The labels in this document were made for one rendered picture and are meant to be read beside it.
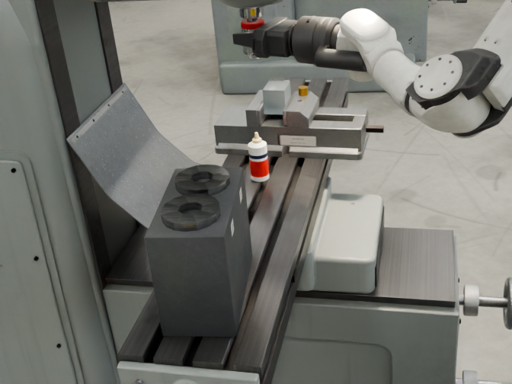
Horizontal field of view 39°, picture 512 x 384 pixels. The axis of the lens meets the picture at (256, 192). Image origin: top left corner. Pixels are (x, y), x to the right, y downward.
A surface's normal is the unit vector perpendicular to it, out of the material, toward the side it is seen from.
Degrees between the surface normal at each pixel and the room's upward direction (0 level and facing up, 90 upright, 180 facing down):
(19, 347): 88
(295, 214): 0
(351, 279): 90
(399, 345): 90
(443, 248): 0
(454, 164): 0
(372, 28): 16
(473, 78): 57
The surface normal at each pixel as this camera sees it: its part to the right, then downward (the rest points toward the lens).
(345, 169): -0.08, -0.87
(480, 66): -0.04, -0.07
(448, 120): -0.23, 0.89
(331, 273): -0.22, 0.49
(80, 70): 0.97, 0.04
